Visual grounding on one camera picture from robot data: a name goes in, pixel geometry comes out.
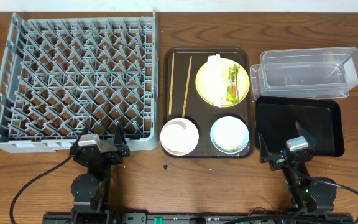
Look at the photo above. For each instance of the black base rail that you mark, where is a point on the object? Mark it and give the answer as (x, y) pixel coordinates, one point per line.
(140, 218)

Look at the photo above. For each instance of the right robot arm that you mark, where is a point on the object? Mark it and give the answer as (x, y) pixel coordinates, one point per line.
(311, 195)

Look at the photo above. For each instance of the grey dishwasher rack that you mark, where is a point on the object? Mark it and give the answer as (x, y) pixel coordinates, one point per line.
(61, 76)

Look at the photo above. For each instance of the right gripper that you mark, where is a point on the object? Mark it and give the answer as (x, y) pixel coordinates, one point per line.
(264, 153)

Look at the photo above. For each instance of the clear plastic bin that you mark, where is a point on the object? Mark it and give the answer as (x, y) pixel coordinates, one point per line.
(324, 73)

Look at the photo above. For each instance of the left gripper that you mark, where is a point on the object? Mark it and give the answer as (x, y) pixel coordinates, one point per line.
(107, 155)

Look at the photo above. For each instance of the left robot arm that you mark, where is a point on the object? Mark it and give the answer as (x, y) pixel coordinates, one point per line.
(91, 189)

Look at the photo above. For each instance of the yellow plate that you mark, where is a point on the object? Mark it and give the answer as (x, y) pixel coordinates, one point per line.
(243, 82)

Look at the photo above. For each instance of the green orange snack wrapper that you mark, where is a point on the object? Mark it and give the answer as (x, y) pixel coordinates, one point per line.
(232, 93)

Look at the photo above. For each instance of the black waste tray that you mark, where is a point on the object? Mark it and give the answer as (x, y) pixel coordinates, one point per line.
(276, 118)

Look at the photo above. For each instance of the pink white bowl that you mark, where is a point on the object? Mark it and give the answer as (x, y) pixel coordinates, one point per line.
(179, 137)

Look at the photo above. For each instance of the light blue bowl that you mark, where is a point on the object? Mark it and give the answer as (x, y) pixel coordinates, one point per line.
(229, 135)

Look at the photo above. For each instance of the white napkin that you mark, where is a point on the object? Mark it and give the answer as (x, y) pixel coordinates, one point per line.
(213, 80)

